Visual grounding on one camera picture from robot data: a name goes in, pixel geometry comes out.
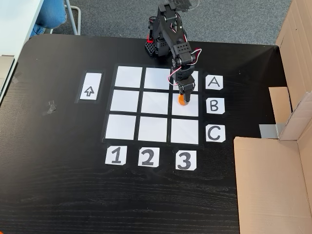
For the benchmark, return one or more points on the paper label letter C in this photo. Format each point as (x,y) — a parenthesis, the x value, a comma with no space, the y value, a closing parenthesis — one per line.
(215,133)

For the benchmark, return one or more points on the red black base clamp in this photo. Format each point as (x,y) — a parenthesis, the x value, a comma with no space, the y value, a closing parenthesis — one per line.
(150,39)

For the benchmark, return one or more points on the paper label letter A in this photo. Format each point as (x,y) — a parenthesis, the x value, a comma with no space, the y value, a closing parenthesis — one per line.
(214,83)

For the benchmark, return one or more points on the brown cardboard screen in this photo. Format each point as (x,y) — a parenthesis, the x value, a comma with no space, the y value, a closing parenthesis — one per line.
(268,185)

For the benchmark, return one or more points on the paper label letter B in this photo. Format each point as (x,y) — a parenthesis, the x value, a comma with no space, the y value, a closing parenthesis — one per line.
(215,106)

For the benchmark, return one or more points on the grey metal frame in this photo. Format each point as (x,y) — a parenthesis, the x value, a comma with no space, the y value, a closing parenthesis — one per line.
(76,19)

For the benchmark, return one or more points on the person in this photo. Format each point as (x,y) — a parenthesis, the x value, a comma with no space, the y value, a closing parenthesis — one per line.
(51,14)

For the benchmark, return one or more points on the black tape patch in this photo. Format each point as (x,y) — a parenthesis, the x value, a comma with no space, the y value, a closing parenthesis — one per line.
(184,4)

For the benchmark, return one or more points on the paper label number 2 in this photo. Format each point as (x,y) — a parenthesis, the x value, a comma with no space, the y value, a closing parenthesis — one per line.
(148,157)

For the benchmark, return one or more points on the white side table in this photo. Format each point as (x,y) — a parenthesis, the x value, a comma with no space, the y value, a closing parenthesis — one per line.
(14,19)

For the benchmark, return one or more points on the white nine-square grid sheet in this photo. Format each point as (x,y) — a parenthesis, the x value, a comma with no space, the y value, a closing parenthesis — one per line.
(153,102)

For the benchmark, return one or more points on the paper label number 1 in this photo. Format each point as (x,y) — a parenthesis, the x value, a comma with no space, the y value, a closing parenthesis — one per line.
(116,155)

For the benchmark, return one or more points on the white arrow paper sheet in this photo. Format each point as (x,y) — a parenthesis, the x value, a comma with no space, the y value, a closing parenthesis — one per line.
(90,87)

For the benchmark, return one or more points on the clear tape scrap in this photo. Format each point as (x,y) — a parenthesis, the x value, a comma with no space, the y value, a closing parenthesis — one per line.
(50,108)
(17,78)

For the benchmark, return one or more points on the round orange token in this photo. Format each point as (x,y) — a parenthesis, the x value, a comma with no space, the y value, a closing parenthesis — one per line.
(180,101)

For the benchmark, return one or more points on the paper label number 3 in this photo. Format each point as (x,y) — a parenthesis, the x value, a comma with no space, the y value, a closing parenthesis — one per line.
(186,160)

